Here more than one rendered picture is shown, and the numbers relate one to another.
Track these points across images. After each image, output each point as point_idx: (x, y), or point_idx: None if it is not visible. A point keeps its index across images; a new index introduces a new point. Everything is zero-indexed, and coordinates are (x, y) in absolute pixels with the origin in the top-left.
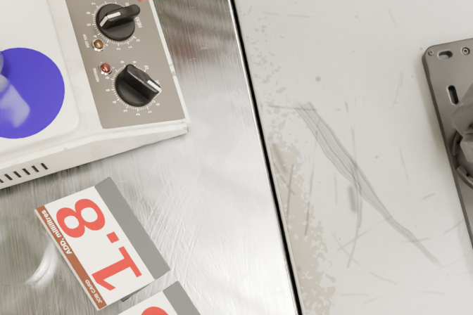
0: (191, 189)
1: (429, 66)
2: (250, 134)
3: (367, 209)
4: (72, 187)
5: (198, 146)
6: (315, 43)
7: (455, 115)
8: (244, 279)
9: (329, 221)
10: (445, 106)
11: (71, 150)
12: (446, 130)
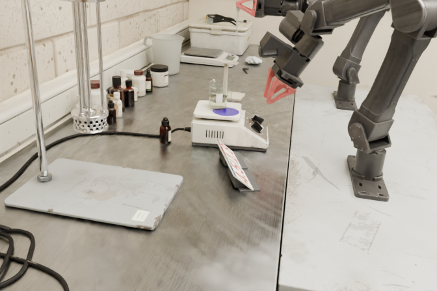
0: (262, 160)
1: (348, 157)
2: (285, 156)
3: (318, 175)
4: None
5: (268, 154)
6: (313, 149)
7: (348, 126)
8: (270, 176)
9: (304, 174)
10: (352, 164)
11: (233, 128)
12: (350, 167)
